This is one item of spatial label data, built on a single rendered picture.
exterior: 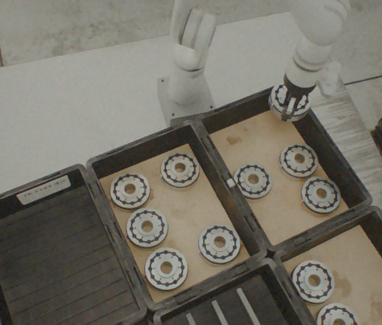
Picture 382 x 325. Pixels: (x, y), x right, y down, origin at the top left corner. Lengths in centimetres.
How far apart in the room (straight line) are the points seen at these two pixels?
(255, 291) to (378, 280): 31
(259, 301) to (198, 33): 65
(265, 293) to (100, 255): 41
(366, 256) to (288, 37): 83
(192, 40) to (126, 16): 156
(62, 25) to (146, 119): 131
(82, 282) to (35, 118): 58
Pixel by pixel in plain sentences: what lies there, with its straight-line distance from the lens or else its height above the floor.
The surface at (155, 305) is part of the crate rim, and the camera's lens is 108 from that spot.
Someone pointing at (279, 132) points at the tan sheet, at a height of 83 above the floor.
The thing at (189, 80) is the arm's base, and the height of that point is 92.
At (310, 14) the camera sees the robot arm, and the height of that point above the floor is 135.
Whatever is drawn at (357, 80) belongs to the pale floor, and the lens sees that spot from 267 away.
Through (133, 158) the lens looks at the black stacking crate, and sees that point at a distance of 126.
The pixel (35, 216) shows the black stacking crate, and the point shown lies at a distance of 128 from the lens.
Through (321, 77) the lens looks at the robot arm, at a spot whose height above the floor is 116.
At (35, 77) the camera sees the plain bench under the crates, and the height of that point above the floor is 70.
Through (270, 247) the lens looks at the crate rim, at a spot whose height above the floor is 93.
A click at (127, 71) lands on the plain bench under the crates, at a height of 70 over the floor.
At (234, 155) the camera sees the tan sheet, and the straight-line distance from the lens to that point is 132.
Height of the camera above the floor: 199
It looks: 64 degrees down
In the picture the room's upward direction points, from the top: 7 degrees clockwise
